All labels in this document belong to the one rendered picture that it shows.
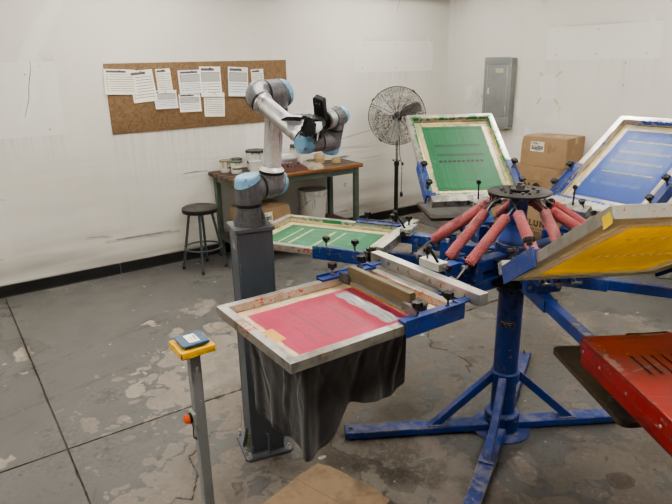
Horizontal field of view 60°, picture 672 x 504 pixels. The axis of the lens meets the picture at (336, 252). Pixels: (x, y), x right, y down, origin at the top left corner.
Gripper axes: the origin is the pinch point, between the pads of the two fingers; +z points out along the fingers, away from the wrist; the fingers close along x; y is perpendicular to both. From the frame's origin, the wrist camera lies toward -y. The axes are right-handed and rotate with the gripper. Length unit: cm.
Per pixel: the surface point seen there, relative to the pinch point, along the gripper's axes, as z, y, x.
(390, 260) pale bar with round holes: -47, 63, -32
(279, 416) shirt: 29, 104, -27
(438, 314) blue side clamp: -9, 56, -67
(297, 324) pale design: 16, 70, -22
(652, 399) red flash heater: 39, 24, -133
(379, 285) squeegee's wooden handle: -17, 59, -39
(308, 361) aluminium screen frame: 42, 61, -41
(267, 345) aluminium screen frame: 41, 64, -24
